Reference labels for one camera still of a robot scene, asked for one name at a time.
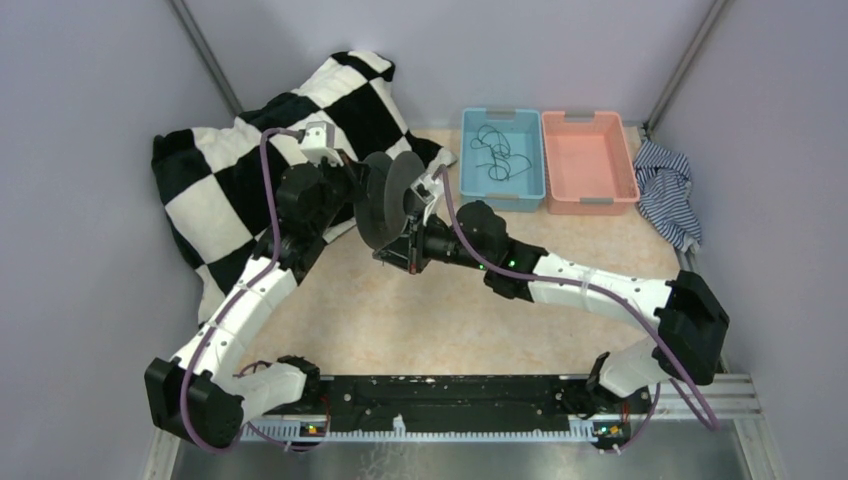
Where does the right corner metal profile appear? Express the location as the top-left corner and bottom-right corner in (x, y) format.
(642, 0), (734, 139)

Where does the aluminium front frame rail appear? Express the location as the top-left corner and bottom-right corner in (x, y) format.
(143, 374), (785, 479)

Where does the corner metal profile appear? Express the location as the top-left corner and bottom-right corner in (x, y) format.
(166, 0), (243, 116)
(642, 0), (734, 139)

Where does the left corner metal profile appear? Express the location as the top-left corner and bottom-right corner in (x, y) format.
(166, 0), (243, 116)

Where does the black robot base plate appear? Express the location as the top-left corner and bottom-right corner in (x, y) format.
(271, 375), (622, 433)

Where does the blue plastic basket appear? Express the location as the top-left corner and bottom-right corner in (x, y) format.
(459, 107), (547, 212)

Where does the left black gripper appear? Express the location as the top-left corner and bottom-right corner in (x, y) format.
(312, 147), (373, 234)

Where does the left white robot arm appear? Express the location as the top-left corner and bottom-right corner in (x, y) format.
(144, 161), (372, 453)

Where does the blue striped cloth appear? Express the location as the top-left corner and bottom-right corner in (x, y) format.
(633, 140), (703, 253)

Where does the black cable spool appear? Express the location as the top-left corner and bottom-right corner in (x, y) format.
(353, 151), (425, 250)

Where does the pink plastic basket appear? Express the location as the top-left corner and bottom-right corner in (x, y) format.
(541, 111), (641, 216)

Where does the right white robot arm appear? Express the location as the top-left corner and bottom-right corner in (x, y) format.
(374, 201), (729, 412)

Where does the black white checkered blanket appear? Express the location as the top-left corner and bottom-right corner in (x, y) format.
(151, 50), (457, 323)

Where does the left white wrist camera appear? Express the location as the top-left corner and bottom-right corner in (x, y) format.
(299, 121), (343, 167)

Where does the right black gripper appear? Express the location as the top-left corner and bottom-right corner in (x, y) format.
(374, 207), (490, 276)

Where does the black cable in blue basket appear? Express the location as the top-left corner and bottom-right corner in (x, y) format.
(470, 124), (535, 183)

